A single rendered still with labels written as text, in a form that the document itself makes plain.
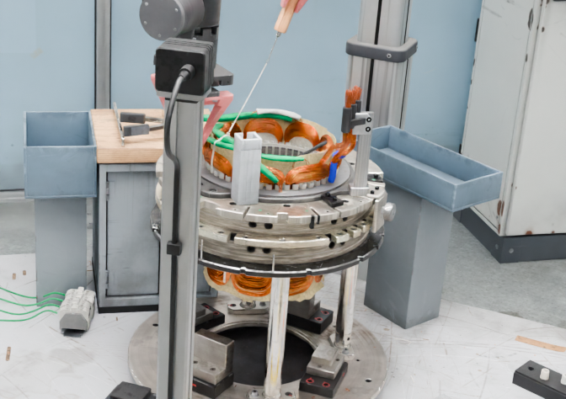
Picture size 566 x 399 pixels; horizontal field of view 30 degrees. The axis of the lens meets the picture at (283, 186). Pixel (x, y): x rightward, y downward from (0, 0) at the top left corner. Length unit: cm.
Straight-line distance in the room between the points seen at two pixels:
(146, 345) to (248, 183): 37
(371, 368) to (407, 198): 28
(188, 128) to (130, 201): 74
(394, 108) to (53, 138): 59
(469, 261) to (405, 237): 217
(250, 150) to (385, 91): 58
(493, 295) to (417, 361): 199
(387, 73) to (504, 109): 194
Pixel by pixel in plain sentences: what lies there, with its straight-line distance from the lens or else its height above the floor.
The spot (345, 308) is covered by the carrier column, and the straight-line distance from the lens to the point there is 158.
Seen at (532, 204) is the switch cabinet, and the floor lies 23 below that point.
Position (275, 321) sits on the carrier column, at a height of 93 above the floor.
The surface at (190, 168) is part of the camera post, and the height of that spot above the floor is 129.
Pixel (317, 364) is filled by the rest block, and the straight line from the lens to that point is 154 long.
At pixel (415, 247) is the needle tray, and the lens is 168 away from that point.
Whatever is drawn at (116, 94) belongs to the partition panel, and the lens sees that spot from 378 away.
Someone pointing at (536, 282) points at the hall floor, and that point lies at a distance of 379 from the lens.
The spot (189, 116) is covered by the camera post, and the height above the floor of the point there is 134.
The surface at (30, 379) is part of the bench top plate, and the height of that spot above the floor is 78.
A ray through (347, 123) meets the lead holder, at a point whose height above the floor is 120.
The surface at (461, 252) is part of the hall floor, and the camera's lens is 391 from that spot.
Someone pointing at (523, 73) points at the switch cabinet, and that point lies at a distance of 366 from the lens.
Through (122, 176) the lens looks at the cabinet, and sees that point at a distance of 165.
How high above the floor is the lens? 163
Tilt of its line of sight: 22 degrees down
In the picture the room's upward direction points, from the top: 4 degrees clockwise
